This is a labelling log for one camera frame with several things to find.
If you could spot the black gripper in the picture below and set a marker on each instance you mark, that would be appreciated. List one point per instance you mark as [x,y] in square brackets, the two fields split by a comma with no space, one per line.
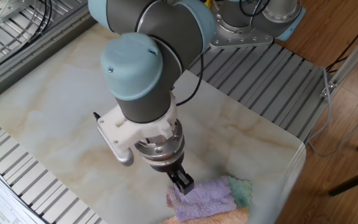
[166,166]

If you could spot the purple fluffy cloth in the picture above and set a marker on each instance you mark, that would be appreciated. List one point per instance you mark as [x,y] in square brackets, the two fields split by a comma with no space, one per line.
[207,202]

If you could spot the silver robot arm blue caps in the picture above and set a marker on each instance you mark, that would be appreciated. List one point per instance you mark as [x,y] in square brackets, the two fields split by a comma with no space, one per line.
[154,46]

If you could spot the peach fluffy cloth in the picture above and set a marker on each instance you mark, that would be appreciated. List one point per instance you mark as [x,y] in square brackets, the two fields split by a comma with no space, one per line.
[216,217]

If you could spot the green fluffy cloth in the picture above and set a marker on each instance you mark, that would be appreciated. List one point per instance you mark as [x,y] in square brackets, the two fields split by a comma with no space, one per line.
[241,191]

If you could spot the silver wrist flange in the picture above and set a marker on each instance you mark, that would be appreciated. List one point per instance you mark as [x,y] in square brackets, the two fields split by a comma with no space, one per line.
[162,151]

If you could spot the marble pattern board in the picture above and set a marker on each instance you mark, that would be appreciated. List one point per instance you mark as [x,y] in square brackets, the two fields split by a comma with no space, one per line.
[57,102]

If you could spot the black stand legs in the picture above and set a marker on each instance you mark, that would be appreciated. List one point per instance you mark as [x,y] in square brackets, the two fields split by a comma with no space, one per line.
[353,182]

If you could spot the yellow connector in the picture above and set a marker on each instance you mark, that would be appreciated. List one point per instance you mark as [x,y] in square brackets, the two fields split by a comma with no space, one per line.
[208,3]

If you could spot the drilled metal plate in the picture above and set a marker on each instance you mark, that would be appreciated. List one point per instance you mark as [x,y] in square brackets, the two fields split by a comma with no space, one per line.
[2,7]

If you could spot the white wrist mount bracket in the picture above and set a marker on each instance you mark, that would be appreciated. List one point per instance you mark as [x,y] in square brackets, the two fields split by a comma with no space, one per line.
[123,133]

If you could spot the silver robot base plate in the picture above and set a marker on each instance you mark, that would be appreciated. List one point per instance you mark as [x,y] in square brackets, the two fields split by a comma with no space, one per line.
[244,39]

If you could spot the aluminium frame post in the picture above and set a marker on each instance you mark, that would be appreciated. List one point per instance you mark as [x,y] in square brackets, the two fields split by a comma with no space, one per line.
[350,62]

